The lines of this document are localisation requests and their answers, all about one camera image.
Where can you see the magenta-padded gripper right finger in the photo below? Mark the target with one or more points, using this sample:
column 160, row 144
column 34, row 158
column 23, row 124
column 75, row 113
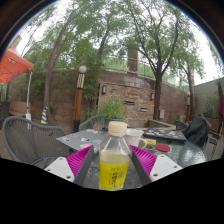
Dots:
column 146, row 161

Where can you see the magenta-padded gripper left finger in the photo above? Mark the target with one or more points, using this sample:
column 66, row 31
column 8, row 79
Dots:
column 78, row 161

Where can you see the yellow-labelled clear drink bottle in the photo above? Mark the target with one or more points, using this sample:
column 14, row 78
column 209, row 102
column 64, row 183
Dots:
column 114, row 170

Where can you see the small yellow card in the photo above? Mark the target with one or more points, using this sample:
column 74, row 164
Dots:
column 150, row 142

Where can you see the flat round red coaster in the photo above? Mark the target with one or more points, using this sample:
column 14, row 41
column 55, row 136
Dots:
column 163, row 148

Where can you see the grey laptop with stickers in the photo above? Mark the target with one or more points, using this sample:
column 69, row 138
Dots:
column 75, row 138

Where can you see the black laptop with stickers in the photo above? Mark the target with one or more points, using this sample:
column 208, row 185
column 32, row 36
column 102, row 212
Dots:
column 166, row 134

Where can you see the blue yellow striped cone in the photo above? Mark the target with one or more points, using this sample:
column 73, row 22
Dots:
column 44, row 117

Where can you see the black jacket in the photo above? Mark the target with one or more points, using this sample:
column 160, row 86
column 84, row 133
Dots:
column 197, row 131

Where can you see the potted green plant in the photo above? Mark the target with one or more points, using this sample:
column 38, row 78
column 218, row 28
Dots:
column 113, row 110

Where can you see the tall green tree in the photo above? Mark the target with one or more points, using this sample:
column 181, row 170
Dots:
column 48, row 83
column 157, row 96

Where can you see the closed red parasol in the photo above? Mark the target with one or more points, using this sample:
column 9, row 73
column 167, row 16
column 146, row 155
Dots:
column 221, row 103

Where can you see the orange parasol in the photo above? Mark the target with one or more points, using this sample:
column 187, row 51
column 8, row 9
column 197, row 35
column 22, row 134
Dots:
column 13, row 65

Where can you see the grey wall box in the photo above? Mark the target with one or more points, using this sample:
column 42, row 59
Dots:
column 162, row 114

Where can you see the wooden globe lamp post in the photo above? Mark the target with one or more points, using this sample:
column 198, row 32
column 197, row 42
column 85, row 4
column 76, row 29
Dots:
column 78, row 103
column 188, row 106

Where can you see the black wall lamp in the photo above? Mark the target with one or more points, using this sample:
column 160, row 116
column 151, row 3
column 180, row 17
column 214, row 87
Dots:
column 104, row 89
column 152, row 96

